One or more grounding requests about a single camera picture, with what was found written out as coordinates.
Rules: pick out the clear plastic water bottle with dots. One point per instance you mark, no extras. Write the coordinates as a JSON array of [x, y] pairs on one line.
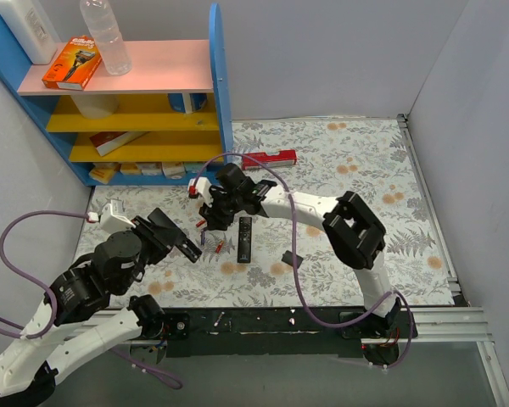
[[103, 27]]

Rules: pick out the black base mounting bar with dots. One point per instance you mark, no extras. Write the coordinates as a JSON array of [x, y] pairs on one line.
[[197, 332]]

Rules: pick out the white plastic bottle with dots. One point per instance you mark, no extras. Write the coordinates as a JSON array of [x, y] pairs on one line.
[[32, 29]]

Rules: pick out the blue multicolour shelf unit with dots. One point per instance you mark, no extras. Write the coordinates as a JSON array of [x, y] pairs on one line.
[[159, 68]]

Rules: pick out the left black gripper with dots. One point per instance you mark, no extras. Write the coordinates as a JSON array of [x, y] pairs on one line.
[[165, 233]]

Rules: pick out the red white flat box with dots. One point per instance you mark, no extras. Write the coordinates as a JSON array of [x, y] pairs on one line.
[[106, 142]]

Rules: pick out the orange red small battery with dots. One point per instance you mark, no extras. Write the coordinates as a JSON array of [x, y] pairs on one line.
[[219, 246]]

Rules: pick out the yellow white small box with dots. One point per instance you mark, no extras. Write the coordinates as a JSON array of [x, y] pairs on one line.
[[130, 169]]

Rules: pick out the black battery cover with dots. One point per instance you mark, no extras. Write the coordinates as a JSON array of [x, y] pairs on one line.
[[290, 259]]

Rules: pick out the white red small box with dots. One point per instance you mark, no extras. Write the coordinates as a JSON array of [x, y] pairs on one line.
[[173, 170]]

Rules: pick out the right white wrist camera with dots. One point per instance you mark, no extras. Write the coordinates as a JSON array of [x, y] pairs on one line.
[[200, 188]]

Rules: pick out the orange yellow small box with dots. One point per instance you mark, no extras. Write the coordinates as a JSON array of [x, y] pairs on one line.
[[103, 172]]

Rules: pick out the red rectangular box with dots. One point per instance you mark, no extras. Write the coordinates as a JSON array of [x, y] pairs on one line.
[[280, 158]]

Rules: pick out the orange razor box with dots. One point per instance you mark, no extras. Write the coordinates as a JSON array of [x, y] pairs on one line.
[[75, 65]]

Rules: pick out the floral patterned table mat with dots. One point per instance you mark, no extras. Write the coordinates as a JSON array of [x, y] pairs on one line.
[[368, 157]]

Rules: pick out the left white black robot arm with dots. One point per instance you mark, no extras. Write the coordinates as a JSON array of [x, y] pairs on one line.
[[47, 350]]

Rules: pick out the black slim remote control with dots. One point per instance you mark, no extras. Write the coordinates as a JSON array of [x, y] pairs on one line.
[[244, 240]]

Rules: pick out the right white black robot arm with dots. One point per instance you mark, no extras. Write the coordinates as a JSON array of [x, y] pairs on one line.
[[355, 233]]

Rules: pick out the blue white small box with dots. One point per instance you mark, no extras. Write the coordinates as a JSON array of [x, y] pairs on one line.
[[193, 167]]

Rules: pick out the white cylinder container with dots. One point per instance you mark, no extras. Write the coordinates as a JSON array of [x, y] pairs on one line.
[[95, 107]]

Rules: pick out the black remote with back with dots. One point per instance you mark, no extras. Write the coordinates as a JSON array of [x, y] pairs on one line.
[[188, 249]]

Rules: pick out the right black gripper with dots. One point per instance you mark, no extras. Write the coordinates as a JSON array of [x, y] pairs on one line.
[[220, 208]]

